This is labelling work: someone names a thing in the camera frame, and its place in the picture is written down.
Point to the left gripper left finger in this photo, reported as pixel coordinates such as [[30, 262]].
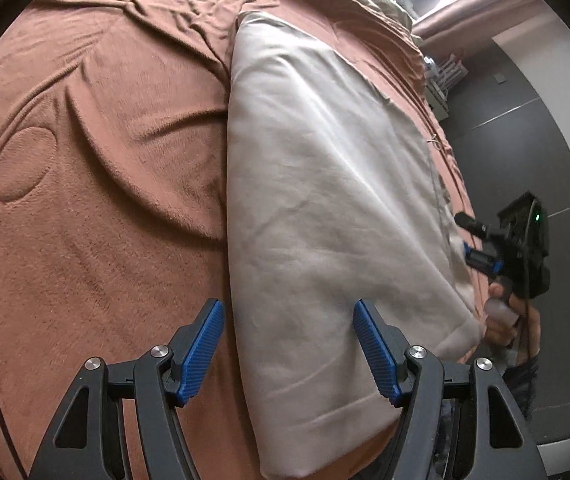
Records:
[[86, 437]]

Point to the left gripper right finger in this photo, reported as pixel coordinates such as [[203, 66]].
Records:
[[458, 421]]

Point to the beige coat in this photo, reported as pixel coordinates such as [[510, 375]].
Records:
[[332, 197]]

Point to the right hand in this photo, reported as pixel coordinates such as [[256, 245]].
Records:
[[513, 324]]

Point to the white storage rack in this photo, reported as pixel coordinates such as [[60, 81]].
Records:
[[440, 79]]

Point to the pink curtain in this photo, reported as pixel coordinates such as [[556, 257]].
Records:
[[465, 27]]

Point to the brown bed blanket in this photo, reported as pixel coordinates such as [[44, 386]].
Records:
[[113, 194]]

